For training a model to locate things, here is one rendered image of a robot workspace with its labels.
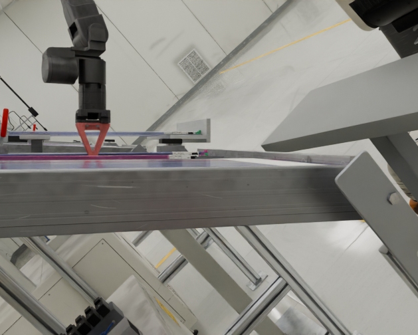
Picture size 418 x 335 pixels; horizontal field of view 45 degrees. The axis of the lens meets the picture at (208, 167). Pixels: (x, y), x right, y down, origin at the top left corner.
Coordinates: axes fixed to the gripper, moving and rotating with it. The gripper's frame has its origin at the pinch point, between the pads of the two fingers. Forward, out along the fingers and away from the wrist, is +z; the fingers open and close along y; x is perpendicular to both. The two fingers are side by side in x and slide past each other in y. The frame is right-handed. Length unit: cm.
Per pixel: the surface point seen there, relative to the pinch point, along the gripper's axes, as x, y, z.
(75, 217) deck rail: -6, 60, 4
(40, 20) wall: -26, -750, -190
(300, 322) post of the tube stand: 70, -38, 57
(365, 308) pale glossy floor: 81, -19, 47
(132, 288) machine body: 8.6, -1.1, 30.1
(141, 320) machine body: 7.5, 16.4, 30.9
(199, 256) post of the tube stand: 34, -34, 32
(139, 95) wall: 133, -749, -76
